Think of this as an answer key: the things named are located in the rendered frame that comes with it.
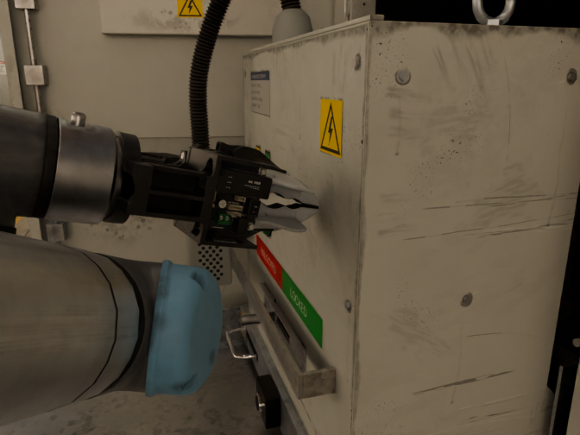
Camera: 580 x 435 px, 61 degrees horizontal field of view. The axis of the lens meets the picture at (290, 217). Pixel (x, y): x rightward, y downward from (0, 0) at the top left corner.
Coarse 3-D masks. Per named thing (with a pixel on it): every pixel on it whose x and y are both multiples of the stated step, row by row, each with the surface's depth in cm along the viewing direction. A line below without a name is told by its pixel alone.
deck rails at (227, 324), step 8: (224, 312) 96; (232, 312) 97; (240, 312) 97; (224, 320) 97; (232, 320) 97; (224, 328) 97; (232, 328) 98; (224, 336) 98; (232, 336) 98; (240, 336) 99; (224, 344) 96; (240, 344) 96
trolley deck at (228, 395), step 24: (216, 360) 91; (240, 360) 91; (216, 384) 84; (240, 384) 84; (72, 408) 78; (96, 408) 78; (120, 408) 78; (144, 408) 78; (168, 408) 78; (192, 408) 78; (216, 408) 78; (240, 408) 78; (0, 432) 72; (24, 432) 72; (48, 432) 72; (72, 432) 72; (96, 432) 72; (120, 432) 72; (144, 432) 72; (168, 432) 72; (192, 432) 72; (216, 432) 72; (240, 432) 72; (264, 432) 72
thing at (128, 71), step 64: (0, 0) 85; (64, 0) 88; (128, 0) 87; (192, 0) 89; (256, 0) 90; (320, 0) 95; (64, 64) 91; (128, 64) 93; (128, 128) 96; (128, 256) 103
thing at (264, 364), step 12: (252, 324) 88; (252, 336) 86; (252, 348) 87; (264, 348) 80; (264, 360) 77; (264, 372) 78; (276, 372) 73; (276, 384) 71; (288, 396) 68; (288, 408) 65; (288, 420) 65; (300, 420) 63; (288, 432) 65; (300, 432) 61
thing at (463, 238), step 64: (384, 64) 38; (448, 64) 39; (512, 64) 41; (576, 64) 42; (384, 128) 39; (448, 128) 41; (512, 128) 42; (576, 128) 44; (384, 192) 40; (448, 192) 42; (512, 192) 44; (576, 192) 46; (384, 256) 42; (448, 256) 44; (512, 256) 46; (384, 320) 44; (448, 320) 46; (512, 320) 48; (384, 384) 46; (448, 384) 48; (512, 384) 50
